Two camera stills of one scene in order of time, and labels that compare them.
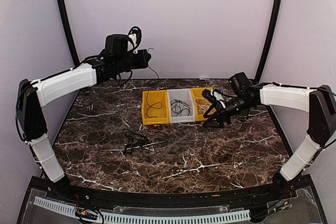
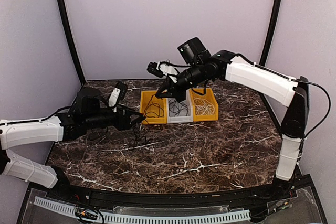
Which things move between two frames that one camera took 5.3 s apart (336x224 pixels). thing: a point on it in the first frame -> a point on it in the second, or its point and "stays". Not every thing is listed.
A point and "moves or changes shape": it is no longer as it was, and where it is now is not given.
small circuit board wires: (87, 213) stays
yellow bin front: (201, 102) stays
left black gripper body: (143, 62) -> (118, 124)
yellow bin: (155, 107) stays
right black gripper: (226, 117) -> (173, 92)
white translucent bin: (180, 102) stays
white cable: (203, 105) stays
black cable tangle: (135, 139) moves or changes shape
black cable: (150, 91) -> (153, 110)
